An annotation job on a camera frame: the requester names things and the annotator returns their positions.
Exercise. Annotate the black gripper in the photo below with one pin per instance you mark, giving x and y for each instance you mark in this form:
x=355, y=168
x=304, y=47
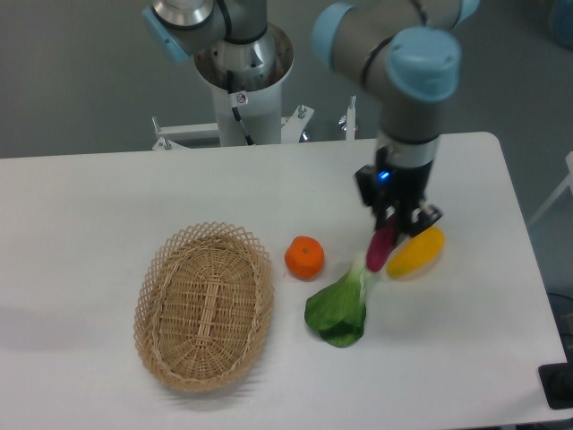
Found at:
x=394, y=188

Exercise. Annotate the purple sweet potato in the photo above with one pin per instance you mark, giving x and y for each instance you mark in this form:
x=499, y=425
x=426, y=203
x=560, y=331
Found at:
x=382, y=244

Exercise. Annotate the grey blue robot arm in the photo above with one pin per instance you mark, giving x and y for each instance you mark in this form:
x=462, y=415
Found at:
x=400, y=52

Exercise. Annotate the oval wicker basket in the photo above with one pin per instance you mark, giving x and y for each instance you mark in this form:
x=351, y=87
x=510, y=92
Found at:
x=204, y=308

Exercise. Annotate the yellow mango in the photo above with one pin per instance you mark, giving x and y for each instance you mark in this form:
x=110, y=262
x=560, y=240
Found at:
x=416, y=254

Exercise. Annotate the orange tangerine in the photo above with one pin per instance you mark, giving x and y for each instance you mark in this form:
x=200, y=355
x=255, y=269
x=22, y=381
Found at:
x=305, y=257

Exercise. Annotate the green bok choy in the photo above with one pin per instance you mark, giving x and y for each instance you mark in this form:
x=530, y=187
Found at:
x=338, y=312

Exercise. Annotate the black device at table edge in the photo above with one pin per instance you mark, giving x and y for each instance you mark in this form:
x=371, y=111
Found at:
x=556, y=380

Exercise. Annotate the white frame at right edge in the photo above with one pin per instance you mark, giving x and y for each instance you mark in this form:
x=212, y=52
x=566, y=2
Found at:
x=564, y=185

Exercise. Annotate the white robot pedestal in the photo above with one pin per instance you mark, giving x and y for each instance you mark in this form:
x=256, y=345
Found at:
x=249, y=75

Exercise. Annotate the white metal base frame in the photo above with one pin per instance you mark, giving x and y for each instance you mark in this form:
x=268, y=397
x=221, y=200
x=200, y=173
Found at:
x=265, y=128

